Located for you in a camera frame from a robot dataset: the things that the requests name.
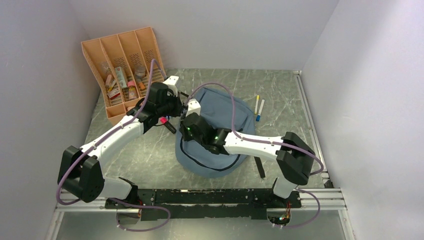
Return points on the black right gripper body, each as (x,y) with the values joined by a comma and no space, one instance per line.
(186,135)

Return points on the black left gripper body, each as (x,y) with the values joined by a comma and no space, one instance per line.
(170,107)

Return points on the blue grey student backpack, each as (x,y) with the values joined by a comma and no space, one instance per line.
(216,108)

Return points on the white marker blue cap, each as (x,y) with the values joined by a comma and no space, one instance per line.
(261,106)

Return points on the white marker yellow cap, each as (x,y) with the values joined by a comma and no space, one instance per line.
(256,107)

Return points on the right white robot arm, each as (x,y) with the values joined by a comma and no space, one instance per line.
(293,156)

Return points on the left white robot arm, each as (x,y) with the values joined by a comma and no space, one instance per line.
(82,169)

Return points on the pink capped glue bottle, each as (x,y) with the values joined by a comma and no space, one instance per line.
(132,90)

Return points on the grey round jar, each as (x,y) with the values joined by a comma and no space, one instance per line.
(140,71)

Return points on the tall white carton box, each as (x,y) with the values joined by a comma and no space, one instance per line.
(121,77)

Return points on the red white small box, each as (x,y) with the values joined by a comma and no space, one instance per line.
(114,93)

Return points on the peach plastic file organizer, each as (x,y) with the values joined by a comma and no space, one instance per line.
(127,50)

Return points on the black mounting base rail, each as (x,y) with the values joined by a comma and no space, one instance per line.
(212,203)

